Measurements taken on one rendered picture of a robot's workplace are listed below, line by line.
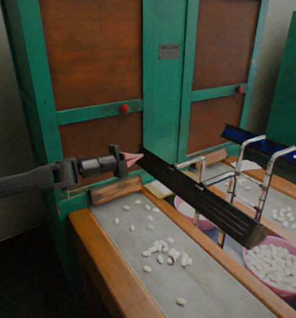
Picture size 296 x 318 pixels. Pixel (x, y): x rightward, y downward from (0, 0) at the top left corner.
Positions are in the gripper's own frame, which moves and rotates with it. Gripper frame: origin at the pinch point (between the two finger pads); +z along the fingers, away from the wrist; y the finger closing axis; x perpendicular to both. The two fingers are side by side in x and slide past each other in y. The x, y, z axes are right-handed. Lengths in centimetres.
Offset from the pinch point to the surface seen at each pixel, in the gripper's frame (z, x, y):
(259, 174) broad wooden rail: 94, -33, 34
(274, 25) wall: 276, -142, -99
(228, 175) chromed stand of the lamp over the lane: 27.4, 9.7, 12.3
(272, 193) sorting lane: 87, -19, 42
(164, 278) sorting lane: 2.8, -2.6, 47.8
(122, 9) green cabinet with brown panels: 15, -26, -57
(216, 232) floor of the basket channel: 42, -18, 49
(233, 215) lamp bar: 15.2, 23.0, 19.3
